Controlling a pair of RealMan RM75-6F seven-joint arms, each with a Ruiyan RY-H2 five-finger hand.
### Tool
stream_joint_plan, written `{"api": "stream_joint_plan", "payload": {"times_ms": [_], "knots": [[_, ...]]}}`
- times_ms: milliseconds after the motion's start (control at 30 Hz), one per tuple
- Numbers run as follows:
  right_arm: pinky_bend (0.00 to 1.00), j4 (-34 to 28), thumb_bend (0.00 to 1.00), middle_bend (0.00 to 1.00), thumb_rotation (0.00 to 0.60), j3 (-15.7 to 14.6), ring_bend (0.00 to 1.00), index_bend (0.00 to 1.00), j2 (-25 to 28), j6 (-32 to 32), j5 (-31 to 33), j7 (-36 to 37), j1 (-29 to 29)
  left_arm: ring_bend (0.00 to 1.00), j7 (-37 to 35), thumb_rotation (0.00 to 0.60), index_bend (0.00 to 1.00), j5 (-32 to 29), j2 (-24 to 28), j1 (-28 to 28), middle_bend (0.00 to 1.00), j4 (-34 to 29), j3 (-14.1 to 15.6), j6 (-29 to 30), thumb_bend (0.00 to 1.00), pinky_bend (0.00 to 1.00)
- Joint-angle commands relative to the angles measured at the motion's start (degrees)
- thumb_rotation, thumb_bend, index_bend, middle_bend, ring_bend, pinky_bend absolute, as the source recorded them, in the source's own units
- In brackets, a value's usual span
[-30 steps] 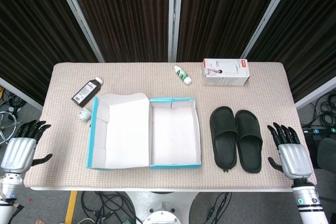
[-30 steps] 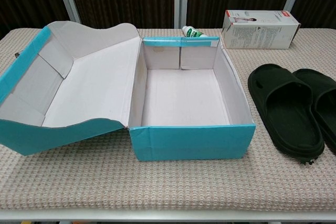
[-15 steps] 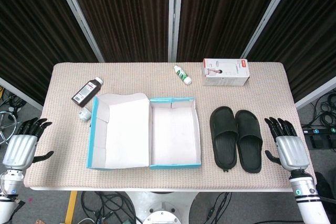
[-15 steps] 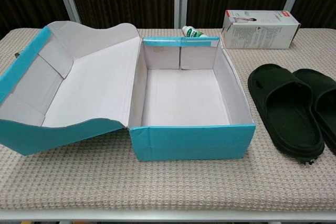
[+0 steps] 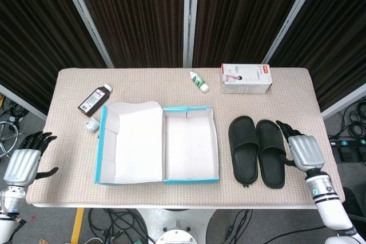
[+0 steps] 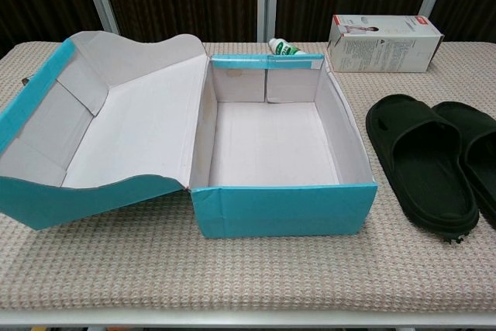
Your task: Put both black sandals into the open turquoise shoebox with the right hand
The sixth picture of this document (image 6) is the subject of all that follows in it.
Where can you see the black slide sandal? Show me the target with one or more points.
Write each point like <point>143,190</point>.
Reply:
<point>476,121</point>
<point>391,121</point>

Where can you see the light blue shoe box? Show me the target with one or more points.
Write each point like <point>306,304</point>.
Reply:
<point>286,211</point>

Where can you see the beige carpeted table top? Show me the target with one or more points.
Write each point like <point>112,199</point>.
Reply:
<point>232,269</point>

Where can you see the small white green bottle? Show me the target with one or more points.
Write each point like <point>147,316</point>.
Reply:
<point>283,49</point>

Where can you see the white carton with red print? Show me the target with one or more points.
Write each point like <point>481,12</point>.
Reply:
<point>383,56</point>

